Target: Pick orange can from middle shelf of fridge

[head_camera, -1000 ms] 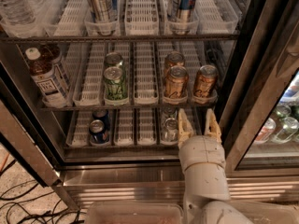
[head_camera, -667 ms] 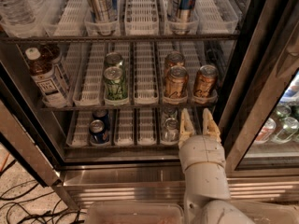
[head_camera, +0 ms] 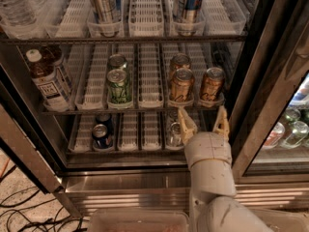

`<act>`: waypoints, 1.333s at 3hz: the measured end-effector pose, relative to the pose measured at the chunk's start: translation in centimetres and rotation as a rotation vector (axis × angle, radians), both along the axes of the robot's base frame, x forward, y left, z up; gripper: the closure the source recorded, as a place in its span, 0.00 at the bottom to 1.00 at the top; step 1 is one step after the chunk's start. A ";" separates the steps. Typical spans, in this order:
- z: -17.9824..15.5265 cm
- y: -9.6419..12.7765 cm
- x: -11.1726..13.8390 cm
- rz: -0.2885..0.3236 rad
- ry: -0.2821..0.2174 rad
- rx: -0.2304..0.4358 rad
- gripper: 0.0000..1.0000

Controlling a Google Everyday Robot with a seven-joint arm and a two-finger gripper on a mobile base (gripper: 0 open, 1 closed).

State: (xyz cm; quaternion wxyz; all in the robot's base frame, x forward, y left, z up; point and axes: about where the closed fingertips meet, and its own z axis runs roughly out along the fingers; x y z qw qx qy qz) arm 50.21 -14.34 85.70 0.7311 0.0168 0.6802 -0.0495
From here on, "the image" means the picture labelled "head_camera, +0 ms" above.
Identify silver can neighbouring fridge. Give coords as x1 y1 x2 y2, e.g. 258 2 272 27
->
280 121 309 149

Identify black floor cables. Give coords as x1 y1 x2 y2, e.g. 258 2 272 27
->
0 164 89 232

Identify wire shelf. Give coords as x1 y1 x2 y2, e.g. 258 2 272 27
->
42 106 218 115
0 34 247 45

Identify clear plastic bin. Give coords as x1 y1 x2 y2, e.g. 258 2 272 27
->
252 209 309 232
87 209 189 232

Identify orange can lane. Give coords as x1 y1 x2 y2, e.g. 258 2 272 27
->
199 67 225 102

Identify silver can front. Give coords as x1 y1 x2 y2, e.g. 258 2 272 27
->
168 122 183 147

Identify tea bottle white label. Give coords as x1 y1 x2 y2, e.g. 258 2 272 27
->
26 48 70 112

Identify rear tea bottle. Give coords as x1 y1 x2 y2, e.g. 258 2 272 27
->
42 45 72 95

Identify clear plastic bin left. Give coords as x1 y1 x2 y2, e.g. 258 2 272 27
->
87 209 189 232

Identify open fridge glass door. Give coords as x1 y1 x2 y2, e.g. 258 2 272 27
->
0 67 82 218

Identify blue can front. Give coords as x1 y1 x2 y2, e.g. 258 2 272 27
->
92 124 112 149

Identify orange can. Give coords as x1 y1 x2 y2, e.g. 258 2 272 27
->
169 52 191 77
170 68 195 102

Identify green can front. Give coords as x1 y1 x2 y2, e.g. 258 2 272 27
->
107 69 132 104

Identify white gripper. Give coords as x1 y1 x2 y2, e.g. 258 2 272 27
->
178 105 232 168

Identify tall can top left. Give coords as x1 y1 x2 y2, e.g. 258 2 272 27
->
90 0 122 24

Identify top wire shelf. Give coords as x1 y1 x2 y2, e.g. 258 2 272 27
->
0 34 247 45

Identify orange can rear middle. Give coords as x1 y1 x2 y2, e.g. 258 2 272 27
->
169 52 191 77

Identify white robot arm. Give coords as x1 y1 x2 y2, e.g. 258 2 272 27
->
178 106 273 232

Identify blue can rear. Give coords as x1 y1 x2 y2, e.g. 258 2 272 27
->
96 113 114 134

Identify middle wire shelf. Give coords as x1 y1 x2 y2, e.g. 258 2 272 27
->
42 106 218 115

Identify silver can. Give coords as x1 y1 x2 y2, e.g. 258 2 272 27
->
167 110 179 126
168 122 183 147

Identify red white can neighbouring fridge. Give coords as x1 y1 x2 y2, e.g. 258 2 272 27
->
264 122 285 147

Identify orange can front middle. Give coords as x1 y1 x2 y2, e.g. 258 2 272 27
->
170 68 195 102

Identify silver can rear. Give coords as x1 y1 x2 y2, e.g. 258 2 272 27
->
167 110 179 126

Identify clear water bottle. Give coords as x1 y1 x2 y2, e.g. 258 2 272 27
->
0 0 36 26

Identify clear plastic bin right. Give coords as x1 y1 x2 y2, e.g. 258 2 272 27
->
252 209 309 232

